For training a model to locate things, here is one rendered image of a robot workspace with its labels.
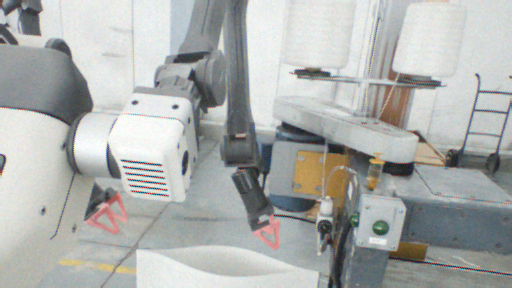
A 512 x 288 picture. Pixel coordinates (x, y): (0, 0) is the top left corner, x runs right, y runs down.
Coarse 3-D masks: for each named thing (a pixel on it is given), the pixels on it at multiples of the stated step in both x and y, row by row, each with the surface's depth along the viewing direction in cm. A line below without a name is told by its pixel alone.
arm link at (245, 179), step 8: (240, 168) 104; (248, 168) 103; (232, 176) 104; (240, 176) 103; (248, 176) 103; (256, 176) 105; (240, 184) 103; (248, 184) 103; (256, 184) 104; (240, 192) 105
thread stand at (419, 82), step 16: (368, 64) 109; (320, 80) 111; (336, 80) 111; (352, 80) 110; (368, 80) 109; (384, 80) 109; (400, 80) 108; (416, 80) 106; (432, 80) 108; (352, 112) 112; (368, 112) 113
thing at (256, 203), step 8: (248, 192) 104; (256, 192) 104; (248, 200) 104; (256, 200) 104; (264, 200) 105; (248, 208) 106; (256, 208) 105; (264, 208) 105; (272, 208) 103; (248, 216) 105; (256, 216) 103
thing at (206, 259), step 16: (144, 256) 114; (160, 256) 113; (176, 256) 117; (192, 256) 119; (208, 256) 120; (224, 256) 120; (240, 256) 120; (256, 256) 117; (144, 272) 116; (160, 272) 114; (176, 272) 111; (192, 272) 108; (208, 272) 122; (224, 272) 122; (240, 272) 121; (256, 272) 119; (272, 272) 116; (288, 272) 109; (304, 272) 110; (320, 272) 110
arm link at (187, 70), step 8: (176, 64) 73; (184, 64) 73; (192, 64) 72; (160, 72) 71; (168, 72) 70; (176, 72) 70; (184, 72) 69; (192, 72) 70; (192, 80) 70; (200, 104) 73; (208, 112) 76
